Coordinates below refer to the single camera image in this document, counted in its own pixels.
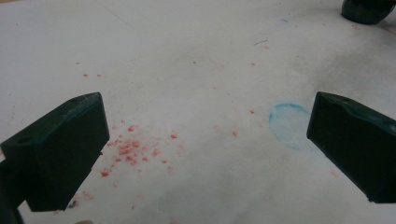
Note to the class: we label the dark round object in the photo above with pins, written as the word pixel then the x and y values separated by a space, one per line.
pixel 365 11

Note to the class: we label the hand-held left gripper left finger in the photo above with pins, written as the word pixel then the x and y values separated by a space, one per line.
pixel 59 155

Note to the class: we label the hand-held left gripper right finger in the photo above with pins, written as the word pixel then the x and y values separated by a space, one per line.
pixel 351 146

